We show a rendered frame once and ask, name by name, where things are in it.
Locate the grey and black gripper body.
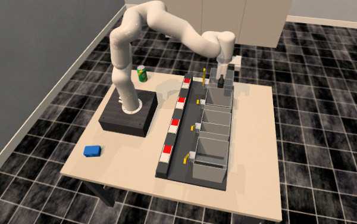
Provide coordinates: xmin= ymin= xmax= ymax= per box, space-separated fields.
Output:
xmin=216 ymin=61 xmax=229 ymax=80

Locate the green and yellow drink can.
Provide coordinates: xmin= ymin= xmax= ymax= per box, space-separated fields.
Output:
xmin=137 ymin=66 xmax=148 ymax=82

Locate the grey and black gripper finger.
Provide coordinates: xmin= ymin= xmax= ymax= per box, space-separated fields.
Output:
xmin=217 ymin=74 xmax=224 ymax=89

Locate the small blue box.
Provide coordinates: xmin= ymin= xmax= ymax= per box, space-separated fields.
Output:
xmin=83 ymin=145 xmax=102 ymax=157

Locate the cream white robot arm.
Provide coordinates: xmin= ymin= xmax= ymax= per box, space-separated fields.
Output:
xmin=109 ymin=1 xmax=241 ymax=114

